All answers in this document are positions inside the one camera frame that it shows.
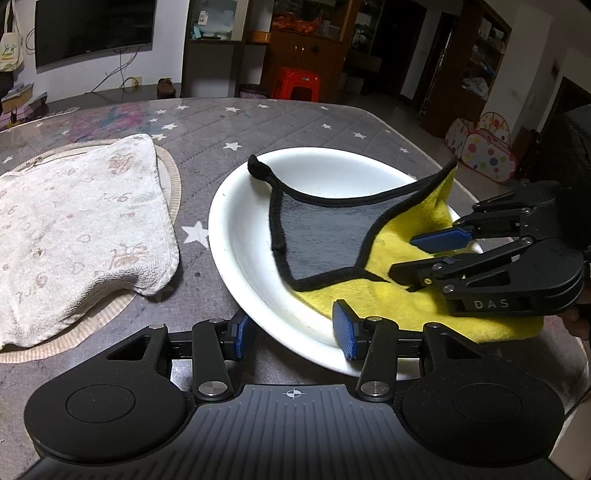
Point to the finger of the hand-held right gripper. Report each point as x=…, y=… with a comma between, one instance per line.
x=441, y=240
x=415, y=272

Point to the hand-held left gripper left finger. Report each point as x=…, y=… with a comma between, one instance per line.
x=242, y=339

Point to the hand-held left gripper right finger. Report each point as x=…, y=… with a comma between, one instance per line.
x=347, y=330

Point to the yellow grey cleaning cloth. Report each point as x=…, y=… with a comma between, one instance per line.
x=406, y=304

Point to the white bowl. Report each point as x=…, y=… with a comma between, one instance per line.
x=240, y=221

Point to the person's right hand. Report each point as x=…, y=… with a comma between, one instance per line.
x=577, y=325

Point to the polka dot play tent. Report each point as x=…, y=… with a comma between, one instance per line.
x=485, y=152

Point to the beige striped mat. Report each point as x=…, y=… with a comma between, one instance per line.
x=92, y=332

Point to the white plastic bag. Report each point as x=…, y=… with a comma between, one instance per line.
x=475, y=86

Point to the white storage bins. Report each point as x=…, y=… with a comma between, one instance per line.
x=354, y=85

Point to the wooden shelf unit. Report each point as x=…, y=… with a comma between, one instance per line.
x=475, y=55

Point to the grey star tablecloth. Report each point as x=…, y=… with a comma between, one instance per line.
x=286, y=124

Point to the white patterned towel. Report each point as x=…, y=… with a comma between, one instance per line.
x=83, y=221

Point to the red plastic stool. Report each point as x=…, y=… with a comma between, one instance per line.
x=295, y=85

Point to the brown wooden cabinet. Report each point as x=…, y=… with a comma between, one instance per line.
x=314, y=55

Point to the bag of oranges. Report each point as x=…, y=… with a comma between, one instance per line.
x=293, y=23

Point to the brown shoe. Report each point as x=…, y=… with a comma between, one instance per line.
x=166, y=87

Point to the glass display cabinet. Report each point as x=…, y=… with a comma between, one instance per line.
x=212, y=55

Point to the stack of gift boxes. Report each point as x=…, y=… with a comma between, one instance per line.
x=21, y=104

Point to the black television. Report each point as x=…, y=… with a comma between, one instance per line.
x=92, y=27

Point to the cream tote bag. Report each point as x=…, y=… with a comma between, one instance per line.
x=10, y=46

